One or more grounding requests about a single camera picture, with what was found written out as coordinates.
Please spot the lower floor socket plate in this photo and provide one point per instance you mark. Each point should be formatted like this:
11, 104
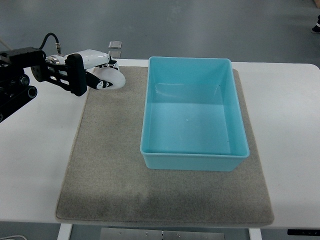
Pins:
115, 54

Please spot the metal table base plate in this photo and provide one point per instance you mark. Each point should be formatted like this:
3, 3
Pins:
148, 234

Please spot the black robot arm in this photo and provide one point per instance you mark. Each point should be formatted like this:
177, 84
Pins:
15, 88

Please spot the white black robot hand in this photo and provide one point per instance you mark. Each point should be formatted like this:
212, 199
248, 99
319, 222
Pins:
77, 64

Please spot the upper floor socket plate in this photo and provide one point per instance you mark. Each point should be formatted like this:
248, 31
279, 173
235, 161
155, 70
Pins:
115, 44

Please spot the black table control panel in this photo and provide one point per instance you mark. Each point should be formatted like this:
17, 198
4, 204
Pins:
303, 232

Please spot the grey felt mat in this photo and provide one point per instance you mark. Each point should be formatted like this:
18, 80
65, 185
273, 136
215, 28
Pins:
107, 181

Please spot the blue plastic box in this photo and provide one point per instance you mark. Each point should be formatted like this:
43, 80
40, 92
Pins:
192, 116

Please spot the white plush toy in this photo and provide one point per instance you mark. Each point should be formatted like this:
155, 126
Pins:
111, 75

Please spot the person's shoe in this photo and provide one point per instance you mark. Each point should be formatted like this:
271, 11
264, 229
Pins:
316, 28

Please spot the floor socket plate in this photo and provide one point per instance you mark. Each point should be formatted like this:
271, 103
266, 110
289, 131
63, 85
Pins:
115, 54
115, 44

